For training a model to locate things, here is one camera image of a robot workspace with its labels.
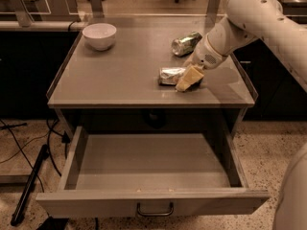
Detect black metal drawer handle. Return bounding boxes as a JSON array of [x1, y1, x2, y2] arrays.
[[136, 202, 174, 218]]

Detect white ceramic bowl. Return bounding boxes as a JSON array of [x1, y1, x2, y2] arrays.
[[83, 23, 117, 51]]

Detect grey cabinet with drawer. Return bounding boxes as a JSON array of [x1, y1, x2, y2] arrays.
[[48, 15, 258, 130]]

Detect black floor cables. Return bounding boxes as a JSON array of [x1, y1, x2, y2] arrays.
[[0, 118, 71, 194]]

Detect black bar on floor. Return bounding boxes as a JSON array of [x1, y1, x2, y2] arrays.
[[11, 145, 48, 226]]

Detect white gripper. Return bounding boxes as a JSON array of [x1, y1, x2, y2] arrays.
[[176, 34, 226, 92]]

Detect green soda can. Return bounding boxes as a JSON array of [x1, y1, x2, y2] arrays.
[[171, 32, 202, 57]]

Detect silver blue redbull can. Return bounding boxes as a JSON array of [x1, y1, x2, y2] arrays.
[[158, 67, 185, 85]]

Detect clear acrylic barrier panel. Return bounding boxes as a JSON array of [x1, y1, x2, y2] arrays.
[[0, 0, 226, 31]]

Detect open grey top drawer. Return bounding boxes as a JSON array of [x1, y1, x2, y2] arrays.
[[36, 127, 269, 219]]

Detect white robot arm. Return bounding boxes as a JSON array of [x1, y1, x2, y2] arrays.
[[176, 0, 307, 230]]

